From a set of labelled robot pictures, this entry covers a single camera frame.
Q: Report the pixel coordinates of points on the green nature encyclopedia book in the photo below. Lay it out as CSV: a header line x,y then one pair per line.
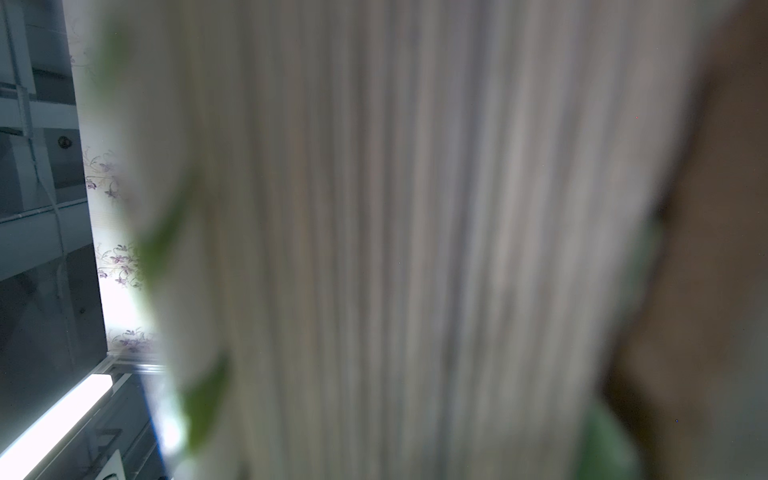
x,y
389,239

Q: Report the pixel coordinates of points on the ceiling tube light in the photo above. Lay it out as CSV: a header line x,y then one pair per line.
x,y
20,459

